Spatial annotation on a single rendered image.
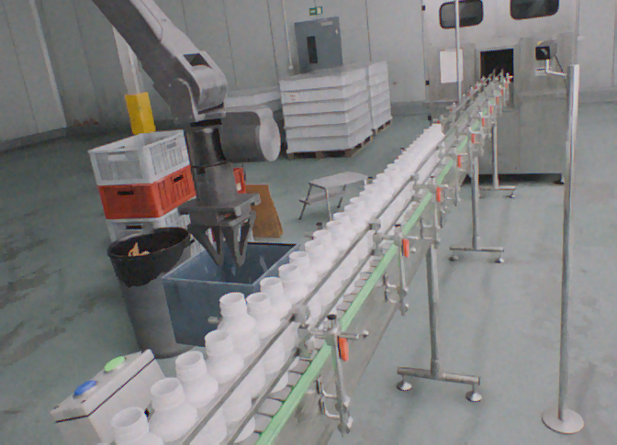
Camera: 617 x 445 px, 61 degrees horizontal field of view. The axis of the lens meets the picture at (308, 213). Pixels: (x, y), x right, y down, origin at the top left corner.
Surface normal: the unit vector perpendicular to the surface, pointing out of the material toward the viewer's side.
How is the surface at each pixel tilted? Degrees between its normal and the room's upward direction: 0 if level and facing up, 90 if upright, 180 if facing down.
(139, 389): 70
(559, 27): 90
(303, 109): 90
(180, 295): 90
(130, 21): 89
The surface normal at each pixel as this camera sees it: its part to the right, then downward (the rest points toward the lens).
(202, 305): -0.39, 0.32
